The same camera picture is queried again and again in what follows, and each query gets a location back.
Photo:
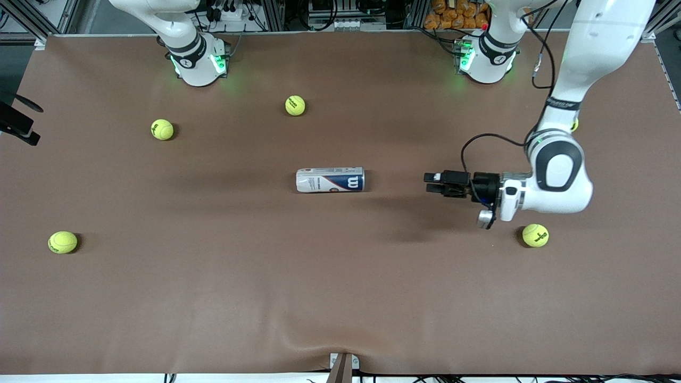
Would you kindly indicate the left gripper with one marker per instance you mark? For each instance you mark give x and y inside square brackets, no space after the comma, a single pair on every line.
[484,187]

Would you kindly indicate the orange objects heap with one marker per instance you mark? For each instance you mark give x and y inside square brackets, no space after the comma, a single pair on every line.
[452,16]

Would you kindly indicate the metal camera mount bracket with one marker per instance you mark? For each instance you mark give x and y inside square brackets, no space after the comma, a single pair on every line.
[343,369]

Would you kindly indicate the yellow Wilson tennis ball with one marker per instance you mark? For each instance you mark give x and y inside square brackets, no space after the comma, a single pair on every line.
[162,129]

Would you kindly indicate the aluminium frame profile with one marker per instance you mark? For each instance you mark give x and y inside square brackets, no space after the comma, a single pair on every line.
[40,42]
[648,35]

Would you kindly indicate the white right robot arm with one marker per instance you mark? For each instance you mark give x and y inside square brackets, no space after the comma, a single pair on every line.
[199,74]

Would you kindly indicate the base electronics box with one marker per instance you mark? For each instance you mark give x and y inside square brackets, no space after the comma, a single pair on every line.
[458,53]
[227,53]

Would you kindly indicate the long white power strip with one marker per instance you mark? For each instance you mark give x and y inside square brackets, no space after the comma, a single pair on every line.
[351,24]

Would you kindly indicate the brown table cover mat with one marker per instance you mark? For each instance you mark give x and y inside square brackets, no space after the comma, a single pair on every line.
[340,266]

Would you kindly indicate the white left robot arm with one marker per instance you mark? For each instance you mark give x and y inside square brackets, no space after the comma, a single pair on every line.
[601,32]

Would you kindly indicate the yellow Head tennis ball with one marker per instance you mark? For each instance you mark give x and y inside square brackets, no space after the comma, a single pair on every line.
[63,242]

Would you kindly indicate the white power strip with plugs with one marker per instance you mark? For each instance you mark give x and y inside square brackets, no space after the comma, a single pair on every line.
[234,15]

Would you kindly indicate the white blue tennis ball can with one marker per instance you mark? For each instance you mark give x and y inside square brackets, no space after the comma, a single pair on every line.
[330,180]

